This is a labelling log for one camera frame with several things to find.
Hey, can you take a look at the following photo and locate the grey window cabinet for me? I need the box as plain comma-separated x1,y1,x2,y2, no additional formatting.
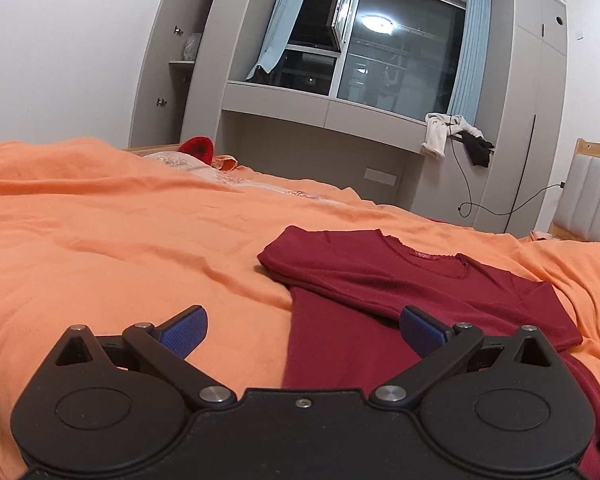
220,80,432,211

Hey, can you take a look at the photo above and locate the white garment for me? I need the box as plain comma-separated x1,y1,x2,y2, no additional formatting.
420,112,484,160

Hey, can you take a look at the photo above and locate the clear plastic bag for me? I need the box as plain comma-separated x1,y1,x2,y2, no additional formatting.
181,32,203,61

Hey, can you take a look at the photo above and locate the grey padded wooden headboard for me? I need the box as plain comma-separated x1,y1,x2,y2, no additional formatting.
547,137,600,246

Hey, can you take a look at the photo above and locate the black cable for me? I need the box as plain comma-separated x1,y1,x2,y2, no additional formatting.
447,132,567,219

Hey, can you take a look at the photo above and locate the grey cabinet door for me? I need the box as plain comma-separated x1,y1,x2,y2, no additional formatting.
130,0,207,149

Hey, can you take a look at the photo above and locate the light blue curtain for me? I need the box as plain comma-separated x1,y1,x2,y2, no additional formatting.
447,0,494,129
247,0,319,79

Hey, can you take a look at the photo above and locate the grey open shelf cabinet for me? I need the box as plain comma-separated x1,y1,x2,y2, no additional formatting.
167,0,229,150

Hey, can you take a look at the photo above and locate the grey tall wardrobe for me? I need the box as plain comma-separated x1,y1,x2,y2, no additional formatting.
472,0,569,237

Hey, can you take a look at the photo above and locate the window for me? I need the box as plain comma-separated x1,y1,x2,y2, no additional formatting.
280,0,469,117

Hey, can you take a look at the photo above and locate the orange blanket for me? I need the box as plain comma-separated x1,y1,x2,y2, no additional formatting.
0,140,600,480

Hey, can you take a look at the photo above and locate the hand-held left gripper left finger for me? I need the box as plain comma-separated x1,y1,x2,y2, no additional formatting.
55,304,238,410

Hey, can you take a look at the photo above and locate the black garment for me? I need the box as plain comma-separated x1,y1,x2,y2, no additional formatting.
461,132,496,169

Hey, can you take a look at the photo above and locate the pale floral quilt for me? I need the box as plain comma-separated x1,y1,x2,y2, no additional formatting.
142,150,349,206

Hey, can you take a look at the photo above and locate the red knitted hat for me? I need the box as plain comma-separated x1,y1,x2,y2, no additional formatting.
177,136,216,164

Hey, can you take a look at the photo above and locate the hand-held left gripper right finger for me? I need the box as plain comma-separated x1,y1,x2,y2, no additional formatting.
370,304,557,409

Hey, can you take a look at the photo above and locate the dark red sweater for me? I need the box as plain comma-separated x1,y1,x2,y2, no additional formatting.
257,225,600,480

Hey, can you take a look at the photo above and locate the wooden bed footboard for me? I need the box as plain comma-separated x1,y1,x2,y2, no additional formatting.
122,143,182,153

